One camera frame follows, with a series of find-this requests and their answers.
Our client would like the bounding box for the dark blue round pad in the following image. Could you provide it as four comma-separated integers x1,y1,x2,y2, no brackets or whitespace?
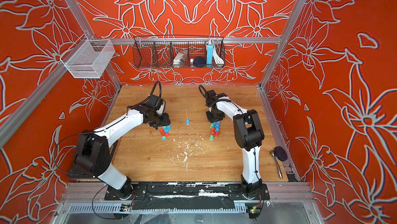
274,146,288,162

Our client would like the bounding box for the silver pouch in basket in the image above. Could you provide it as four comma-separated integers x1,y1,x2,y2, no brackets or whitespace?
173,50,188,68

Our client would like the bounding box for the cluster of coloured stamp caps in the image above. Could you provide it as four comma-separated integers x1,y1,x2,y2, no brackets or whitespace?
159,125,171,140

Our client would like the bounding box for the white cable in basket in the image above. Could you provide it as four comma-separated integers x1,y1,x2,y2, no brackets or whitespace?
212,49,225,66

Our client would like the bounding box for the dark blue round object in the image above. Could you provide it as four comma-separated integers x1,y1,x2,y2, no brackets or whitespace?
193,56,206,68

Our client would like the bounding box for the cluster of coloured stamps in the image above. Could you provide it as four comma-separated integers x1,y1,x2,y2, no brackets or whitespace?
209,121,221,141

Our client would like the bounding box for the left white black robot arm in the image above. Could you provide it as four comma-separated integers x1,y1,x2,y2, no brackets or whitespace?
73,81,171,199

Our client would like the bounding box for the metal spoon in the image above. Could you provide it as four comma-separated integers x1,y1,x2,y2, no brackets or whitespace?
269,150,283,179

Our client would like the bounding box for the light blue box in basket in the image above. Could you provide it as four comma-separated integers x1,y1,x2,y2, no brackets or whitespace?
206,43,214,68

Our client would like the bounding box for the white wire mesh basket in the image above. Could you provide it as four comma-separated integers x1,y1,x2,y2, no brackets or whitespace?
61,40,115,79

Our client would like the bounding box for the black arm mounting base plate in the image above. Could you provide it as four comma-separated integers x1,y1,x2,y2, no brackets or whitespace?
104,182,270,213

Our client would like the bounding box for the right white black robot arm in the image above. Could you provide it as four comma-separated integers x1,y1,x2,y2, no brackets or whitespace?
198,85,264,198

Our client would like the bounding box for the black wire wall basket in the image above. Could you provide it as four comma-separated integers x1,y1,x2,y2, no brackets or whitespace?
132,35,226,69

